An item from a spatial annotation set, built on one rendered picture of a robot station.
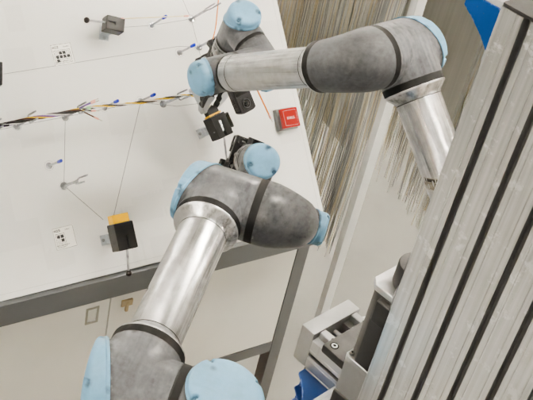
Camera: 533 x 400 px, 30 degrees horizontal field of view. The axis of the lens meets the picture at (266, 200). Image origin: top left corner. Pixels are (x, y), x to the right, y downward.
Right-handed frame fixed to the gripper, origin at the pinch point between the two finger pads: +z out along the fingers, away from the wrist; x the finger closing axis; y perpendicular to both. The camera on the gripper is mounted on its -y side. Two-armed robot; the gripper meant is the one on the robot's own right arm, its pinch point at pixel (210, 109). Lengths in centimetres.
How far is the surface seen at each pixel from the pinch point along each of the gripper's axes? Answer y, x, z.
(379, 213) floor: -14, -125, 144
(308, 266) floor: -20, -75, 132
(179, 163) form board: -5.1, 10.1, 10.1
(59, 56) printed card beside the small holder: 26.0, 26.7, -4.2
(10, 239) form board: -4, 55, 10
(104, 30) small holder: 24.9, 16.1, -9.7
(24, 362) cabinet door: -22, 60, 40
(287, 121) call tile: -8.6, -21.2, 7.9
